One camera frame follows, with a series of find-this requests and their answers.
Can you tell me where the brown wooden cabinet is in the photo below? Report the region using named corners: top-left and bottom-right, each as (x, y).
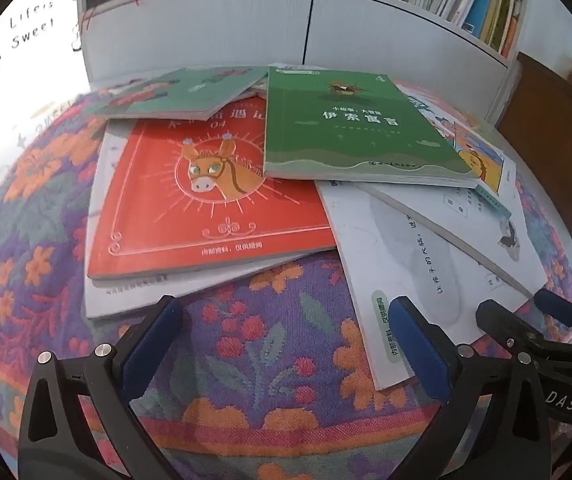
top-left (496, 51), bottom-right (572, 241)

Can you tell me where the teal girl cover book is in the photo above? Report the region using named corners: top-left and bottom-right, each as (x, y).
top-left (87, 66), bottom-right (268, 122)

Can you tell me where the white book bird picture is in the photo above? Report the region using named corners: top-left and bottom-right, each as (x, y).
top-left (353, 180), bottom-right (550, 297)

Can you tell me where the purple floral blanket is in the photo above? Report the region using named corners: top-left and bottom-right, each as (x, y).
top-left (0, 77), bottom-right (572, 480)

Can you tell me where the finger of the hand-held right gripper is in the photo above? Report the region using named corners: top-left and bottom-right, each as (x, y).
top-left (535, 288), bottom-right (572, 347)
top-left (476, 299), bottom-right (553, 357)

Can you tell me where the dark green book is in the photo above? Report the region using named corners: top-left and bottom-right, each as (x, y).
top-left (263, 66), bottom-right (482, 189)

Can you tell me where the white book green label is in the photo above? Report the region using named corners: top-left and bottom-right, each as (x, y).
top-left (315, 180), bottom-right (522, 392)

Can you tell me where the white bookshelf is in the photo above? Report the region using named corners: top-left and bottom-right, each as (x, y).
top-left (75, 0), bottom-right (529, 93)

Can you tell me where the red donkey cover book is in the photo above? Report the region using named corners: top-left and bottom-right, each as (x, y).
top-left (87, 110), bottom-right (338, 282)

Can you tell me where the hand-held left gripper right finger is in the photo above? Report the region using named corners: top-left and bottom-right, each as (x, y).
top-left (388, 296), bottom-right (552, 480)

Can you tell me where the white orange cartoon book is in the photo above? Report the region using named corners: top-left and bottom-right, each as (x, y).
top-left (431, 105), bottom-right (518, 197)

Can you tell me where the thin teal edged book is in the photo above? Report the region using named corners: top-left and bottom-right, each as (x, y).
top-left (475, 185), bottom-right (513, 219)

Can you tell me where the white book brown picture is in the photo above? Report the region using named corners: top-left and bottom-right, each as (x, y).
top-left (83, 119), bottom-right (317, 321)

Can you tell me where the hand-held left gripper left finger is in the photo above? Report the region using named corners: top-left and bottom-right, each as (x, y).
top-left (17, 294), bottom-right (184, 480)

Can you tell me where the pink book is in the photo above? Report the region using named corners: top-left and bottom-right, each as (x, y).
top-left (393, 80), bottom-right (467, 116)

